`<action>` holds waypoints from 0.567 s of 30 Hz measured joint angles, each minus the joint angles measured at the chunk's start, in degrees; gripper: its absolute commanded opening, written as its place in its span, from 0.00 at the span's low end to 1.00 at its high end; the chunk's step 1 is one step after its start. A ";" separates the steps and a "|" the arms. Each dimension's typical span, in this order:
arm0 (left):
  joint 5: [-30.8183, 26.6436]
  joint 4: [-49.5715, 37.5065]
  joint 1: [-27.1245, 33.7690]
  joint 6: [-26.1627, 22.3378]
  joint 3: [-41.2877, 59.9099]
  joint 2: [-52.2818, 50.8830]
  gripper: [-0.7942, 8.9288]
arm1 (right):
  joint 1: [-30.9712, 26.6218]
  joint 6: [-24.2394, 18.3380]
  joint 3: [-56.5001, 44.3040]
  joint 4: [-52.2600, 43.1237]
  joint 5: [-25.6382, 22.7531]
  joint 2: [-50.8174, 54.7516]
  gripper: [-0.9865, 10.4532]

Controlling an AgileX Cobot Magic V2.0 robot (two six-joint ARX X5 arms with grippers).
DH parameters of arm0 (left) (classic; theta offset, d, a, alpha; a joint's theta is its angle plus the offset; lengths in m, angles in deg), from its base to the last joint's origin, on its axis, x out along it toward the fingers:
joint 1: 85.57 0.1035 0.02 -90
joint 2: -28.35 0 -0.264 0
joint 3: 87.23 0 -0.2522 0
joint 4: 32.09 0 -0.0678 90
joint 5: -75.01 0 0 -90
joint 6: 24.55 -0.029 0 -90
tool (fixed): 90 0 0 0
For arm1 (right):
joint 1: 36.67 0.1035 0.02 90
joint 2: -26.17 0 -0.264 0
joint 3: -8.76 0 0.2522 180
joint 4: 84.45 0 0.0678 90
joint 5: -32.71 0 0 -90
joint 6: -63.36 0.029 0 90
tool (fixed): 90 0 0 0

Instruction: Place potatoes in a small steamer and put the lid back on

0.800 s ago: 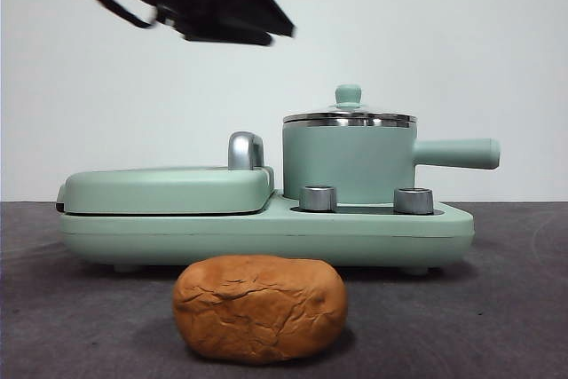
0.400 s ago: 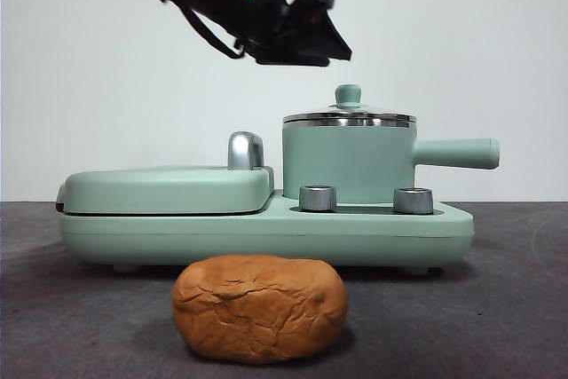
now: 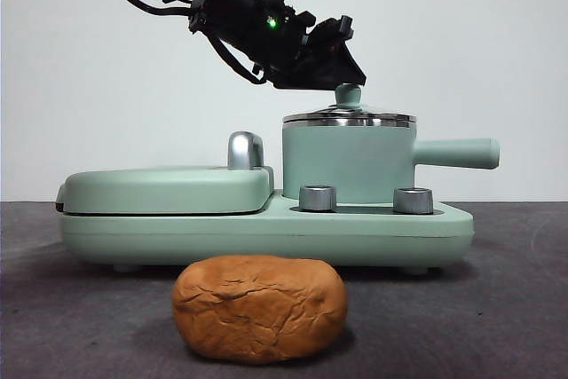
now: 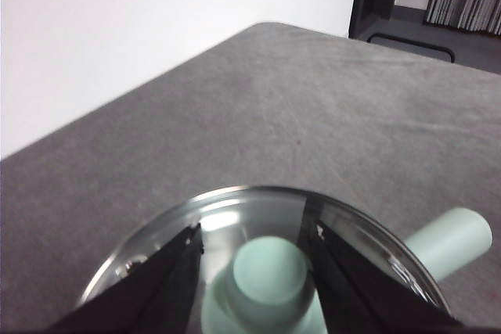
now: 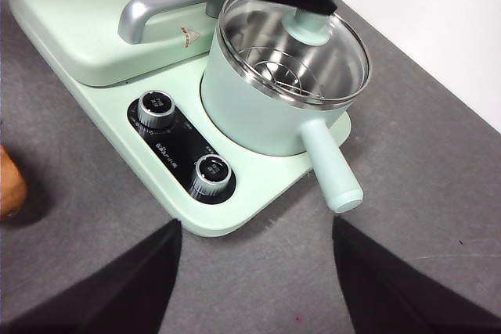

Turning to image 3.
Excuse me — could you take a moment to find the glass lid with green knob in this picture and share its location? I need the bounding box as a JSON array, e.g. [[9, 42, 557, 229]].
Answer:
[[282, 83, 417, 126]]

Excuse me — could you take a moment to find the brown potato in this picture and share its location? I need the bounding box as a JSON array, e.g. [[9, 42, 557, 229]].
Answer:
[[171, 254, 347, 363]]

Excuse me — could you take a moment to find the mint green steamer pot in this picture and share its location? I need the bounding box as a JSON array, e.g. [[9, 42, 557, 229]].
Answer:
[[281, 119, 501, 202]]

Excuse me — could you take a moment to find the silver control knob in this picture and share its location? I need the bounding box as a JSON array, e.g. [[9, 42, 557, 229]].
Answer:
[[299, 184, 336, 211], [393, 186, 434, 215]]

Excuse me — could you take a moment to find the mint green breakfast machine base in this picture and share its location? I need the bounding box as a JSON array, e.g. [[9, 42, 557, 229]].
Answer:
[[59, 187, 475, 274]]

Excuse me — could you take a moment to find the mint green griddle cover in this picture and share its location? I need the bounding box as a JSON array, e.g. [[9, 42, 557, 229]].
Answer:
[[56, 164, 275, 216]]

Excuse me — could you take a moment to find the chrome griddle handle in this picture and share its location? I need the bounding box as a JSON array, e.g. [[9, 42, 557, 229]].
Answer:
[[226, 130, 266, 171]]

